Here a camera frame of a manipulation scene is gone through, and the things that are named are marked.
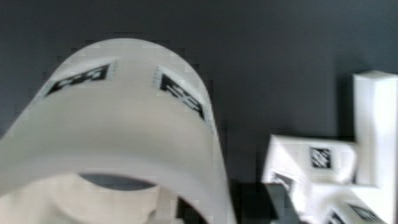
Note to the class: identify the white U-shaped fence frame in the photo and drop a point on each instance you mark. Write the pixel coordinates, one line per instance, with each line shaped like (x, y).
(376, 114)

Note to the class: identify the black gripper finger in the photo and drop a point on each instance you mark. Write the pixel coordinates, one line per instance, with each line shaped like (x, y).
(287, 216)

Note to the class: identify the white lamp shade cone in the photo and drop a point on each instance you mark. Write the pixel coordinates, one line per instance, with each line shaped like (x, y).
(111, 152)

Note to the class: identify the white lamp base with tags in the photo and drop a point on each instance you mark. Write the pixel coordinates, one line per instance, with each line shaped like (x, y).
(312, 166)

